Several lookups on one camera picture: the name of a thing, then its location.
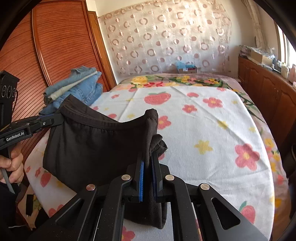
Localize pink bottle on sideboard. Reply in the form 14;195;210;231
288;64;296;83

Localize pink floral bedspread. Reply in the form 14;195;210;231
110;76;290;230

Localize cardboard box on sideboard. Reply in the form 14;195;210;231
250;50;273;67

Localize person's left hand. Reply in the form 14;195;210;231
0;143;24;183

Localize window side curtain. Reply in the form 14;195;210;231
242;0;266;50

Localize brown wooden wardrobe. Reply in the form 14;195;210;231
0;0;117;160

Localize circle patterned sheer curtain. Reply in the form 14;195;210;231
99;1;231;80

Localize wooden sideboard cabinet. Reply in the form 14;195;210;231
238;56;295;152

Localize black shorts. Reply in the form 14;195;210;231
43;95;167;229

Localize folded blue jeans stack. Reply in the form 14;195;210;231
39;66;103;115

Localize white floral towel sheet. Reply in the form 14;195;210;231
24;85;276;241

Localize cardboard box with blue bag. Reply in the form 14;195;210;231
176;61;197;74

